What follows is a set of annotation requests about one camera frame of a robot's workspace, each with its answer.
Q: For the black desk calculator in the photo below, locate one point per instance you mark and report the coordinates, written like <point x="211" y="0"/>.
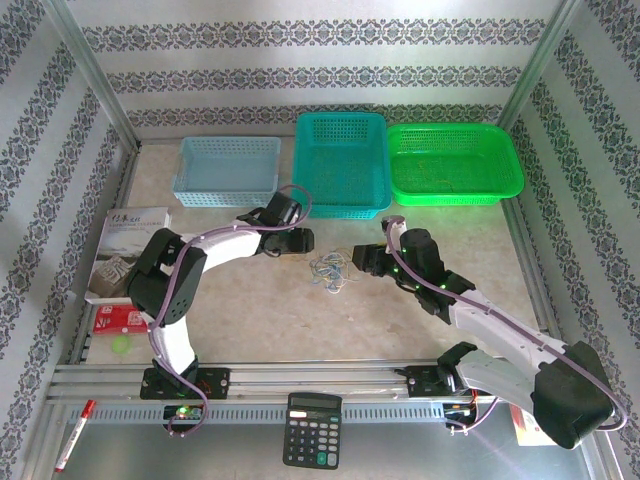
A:
<point x="312" y="435"/>

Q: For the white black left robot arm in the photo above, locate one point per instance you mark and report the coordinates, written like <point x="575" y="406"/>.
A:
<point x="165" y="280"/>

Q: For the red memory card package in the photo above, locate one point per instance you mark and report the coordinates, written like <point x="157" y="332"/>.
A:
<point x="522" y="427"/>

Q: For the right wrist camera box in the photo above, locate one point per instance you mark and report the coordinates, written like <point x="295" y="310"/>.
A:
<point x="395" y="227"/>

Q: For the light blue plastic basket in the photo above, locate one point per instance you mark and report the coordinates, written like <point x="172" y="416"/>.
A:
<point x="225" y="172"/>

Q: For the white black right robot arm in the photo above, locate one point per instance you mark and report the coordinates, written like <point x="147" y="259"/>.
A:
<point x="500" y="330"/>

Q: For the red white marker pen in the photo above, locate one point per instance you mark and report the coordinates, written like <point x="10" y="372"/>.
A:
<point x="75" y="435"/>

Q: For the green plastic basket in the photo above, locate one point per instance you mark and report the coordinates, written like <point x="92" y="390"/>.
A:
<point x="450" y="150"/>

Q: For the aluminium frame post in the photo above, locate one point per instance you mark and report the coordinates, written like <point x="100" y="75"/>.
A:
<point x="90" y="65"/>
<point x="540" y="55"/>

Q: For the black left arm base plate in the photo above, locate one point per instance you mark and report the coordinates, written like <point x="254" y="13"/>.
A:
<point x="217" y="382"/>

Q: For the aluminium mounting rail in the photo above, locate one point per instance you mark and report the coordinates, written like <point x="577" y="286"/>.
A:
<point x="310" y="377"/>

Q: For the aluminium side rail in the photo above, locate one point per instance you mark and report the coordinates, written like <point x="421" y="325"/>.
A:
<point x="522" y="235"/>
<point x="125" y="185"/>

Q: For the red white card box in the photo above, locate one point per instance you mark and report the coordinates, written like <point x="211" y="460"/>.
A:
<point x="117" y="319"/>

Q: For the teal plastic basket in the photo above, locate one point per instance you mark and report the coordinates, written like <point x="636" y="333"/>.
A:
<point x="340" y="160"/>

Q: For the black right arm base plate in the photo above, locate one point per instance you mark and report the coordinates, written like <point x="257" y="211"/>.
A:
<point x="420" y="382"/>

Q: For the grey cover book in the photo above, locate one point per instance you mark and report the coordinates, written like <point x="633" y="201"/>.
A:
<point x="120" y="250"/>

